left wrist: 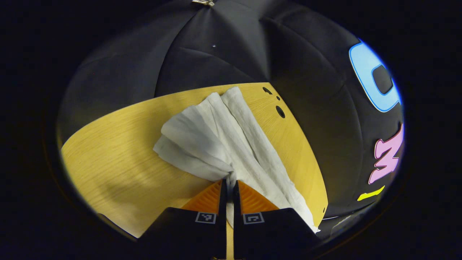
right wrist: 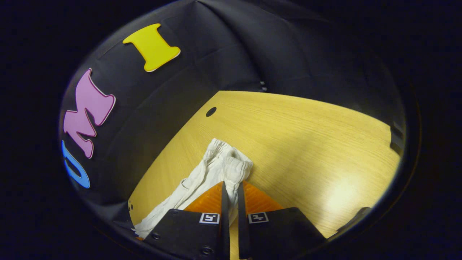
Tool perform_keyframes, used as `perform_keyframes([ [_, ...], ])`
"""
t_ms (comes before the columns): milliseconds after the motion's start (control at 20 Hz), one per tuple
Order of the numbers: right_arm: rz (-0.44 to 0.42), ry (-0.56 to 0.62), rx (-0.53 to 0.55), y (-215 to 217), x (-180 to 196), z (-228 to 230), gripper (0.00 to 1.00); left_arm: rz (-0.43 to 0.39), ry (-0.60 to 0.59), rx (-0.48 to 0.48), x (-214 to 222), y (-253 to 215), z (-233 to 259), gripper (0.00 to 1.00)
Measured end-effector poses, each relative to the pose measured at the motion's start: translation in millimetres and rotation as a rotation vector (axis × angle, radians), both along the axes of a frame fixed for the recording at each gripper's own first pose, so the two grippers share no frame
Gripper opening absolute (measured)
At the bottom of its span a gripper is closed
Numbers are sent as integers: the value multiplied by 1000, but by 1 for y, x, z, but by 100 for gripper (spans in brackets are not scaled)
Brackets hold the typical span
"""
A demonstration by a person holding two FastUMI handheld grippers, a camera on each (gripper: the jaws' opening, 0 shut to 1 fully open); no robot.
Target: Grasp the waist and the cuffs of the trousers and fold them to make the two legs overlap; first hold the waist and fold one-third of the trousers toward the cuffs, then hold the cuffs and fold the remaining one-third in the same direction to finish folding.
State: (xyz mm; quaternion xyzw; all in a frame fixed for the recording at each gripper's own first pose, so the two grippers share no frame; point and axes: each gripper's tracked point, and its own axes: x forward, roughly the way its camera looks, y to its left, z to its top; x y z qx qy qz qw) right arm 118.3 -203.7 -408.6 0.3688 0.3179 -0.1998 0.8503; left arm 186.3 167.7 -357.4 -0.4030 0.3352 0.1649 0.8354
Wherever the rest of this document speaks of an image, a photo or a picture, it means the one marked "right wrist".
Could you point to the black backdrop cloth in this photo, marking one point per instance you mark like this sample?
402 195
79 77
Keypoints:
252 54

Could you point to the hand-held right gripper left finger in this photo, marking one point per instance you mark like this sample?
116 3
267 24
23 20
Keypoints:
225 220

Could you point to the white jeans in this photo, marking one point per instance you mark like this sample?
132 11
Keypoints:
216 169

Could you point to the grey table edge bracket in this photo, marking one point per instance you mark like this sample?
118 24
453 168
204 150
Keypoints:
397 139
357 216

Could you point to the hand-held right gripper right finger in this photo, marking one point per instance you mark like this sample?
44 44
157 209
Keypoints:
242 220

